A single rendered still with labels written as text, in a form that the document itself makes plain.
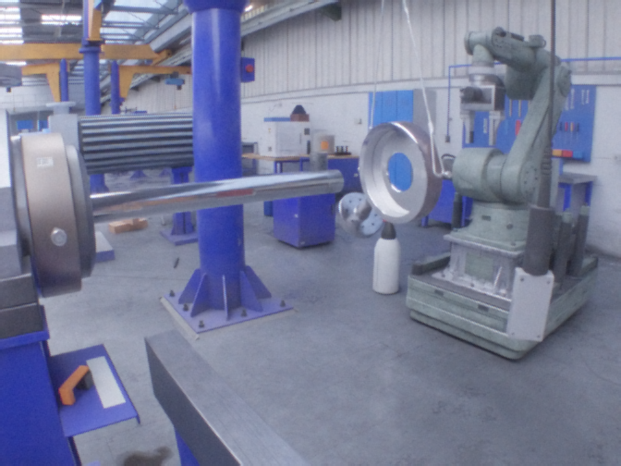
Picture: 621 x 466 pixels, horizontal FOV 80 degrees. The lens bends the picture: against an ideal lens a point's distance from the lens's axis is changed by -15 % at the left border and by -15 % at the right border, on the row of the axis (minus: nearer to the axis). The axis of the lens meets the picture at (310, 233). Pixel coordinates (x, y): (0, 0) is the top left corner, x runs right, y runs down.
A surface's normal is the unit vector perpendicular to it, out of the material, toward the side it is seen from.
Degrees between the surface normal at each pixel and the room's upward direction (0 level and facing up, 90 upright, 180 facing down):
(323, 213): 90
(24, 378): 90
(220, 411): 0
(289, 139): 90
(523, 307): 90
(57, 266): 115
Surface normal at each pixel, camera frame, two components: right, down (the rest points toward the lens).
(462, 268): -0.80, 0.15
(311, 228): 0.58, 0.20
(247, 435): 0.00, -0.97
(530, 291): -0.34, 0.23
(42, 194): 0.55, -0.18
